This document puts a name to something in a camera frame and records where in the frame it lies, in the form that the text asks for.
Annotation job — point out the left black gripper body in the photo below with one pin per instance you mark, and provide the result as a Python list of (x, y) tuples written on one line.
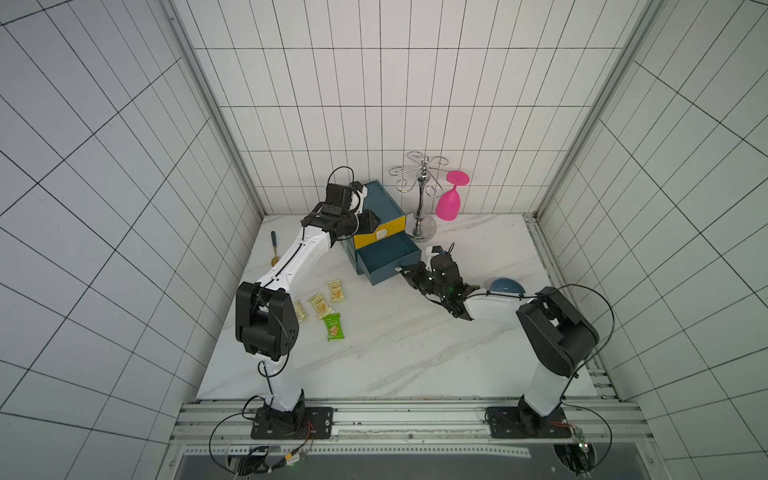
[(364, 225)]

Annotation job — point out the gold spoon teal handle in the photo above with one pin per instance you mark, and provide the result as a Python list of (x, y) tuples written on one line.
[(276, 257)]

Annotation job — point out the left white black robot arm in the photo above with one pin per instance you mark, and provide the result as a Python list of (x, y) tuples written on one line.
[(266, 321)]

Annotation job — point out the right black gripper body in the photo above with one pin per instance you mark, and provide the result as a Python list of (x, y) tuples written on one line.
[(417, 276)]

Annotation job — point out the blue ceramic bowl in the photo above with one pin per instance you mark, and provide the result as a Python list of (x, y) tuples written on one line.
[(506, 285)]

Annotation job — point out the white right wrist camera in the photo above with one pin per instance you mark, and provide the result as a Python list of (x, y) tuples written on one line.
[(438, 252)]

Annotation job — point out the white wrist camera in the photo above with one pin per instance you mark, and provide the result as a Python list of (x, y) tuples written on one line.
[(358, 195), (438, 252)]

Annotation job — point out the yellow top drawer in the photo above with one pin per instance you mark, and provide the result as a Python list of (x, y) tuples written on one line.
[(383, 231)]

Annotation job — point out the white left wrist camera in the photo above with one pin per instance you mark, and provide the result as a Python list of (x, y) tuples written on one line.
[(358, 195)]

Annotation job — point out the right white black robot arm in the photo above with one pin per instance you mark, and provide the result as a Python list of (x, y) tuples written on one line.
[(560, 336)]

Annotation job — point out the chrome glass holder stand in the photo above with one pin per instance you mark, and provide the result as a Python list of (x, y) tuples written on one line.
[(421, 176)]

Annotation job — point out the yellow cookie packet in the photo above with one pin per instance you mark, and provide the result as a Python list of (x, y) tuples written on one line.
[(300, 311), (320, 305), (336, 291)]

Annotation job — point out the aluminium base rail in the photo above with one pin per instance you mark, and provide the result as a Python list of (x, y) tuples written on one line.
[(473, 426)]

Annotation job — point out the pink plastic wine glass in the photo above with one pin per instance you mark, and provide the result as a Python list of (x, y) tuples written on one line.
[(449, 204)]

